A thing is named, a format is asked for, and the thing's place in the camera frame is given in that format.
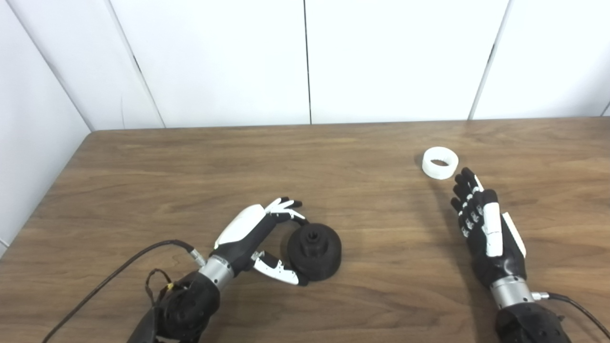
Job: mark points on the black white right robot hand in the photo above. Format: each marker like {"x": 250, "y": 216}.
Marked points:
{"x": 500, "y": 267}

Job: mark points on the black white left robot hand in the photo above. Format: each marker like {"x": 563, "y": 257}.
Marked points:
{"x": 243, "y": 238}

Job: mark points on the round black plastic part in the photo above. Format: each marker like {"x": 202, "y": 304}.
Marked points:
{"x": 319, "y": 259}

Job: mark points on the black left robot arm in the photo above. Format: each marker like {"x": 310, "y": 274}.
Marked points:
{"x": 190, "y": 309}

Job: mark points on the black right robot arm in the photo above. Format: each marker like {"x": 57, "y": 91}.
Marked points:
{"x": 529, "y": 324}

